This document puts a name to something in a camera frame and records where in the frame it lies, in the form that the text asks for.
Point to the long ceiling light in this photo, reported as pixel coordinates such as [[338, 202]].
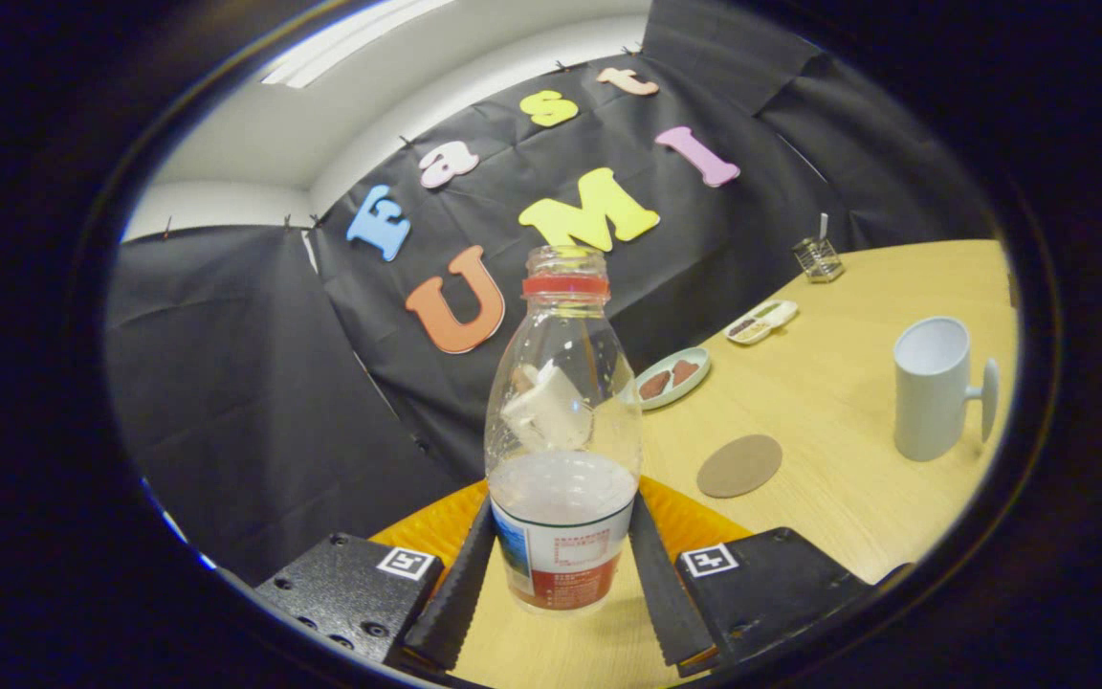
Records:
[[350, 38]]

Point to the wooden table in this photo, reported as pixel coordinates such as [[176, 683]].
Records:
[[848, 517]]

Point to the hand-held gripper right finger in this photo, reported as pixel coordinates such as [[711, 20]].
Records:
[[666, 593]]

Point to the brown bread piece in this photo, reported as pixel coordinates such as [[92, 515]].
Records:
[[685, 371], [653, 385]]

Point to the clear plastic juice bottle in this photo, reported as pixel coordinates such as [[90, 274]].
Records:
[[561, 498]]

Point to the round brown coaster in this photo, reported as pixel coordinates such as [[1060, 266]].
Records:
[[739, 466]]

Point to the white toaster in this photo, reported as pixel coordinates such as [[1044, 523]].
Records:
[[551, 413]]

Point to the pale green plate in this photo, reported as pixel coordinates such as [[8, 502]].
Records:
[[694, 381]]

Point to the small white divided dish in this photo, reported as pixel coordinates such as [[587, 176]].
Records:
[[761, 322]]

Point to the white cup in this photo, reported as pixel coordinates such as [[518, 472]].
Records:
[[929, 402]]

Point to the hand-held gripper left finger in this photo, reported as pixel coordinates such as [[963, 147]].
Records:
[[455, 603]]

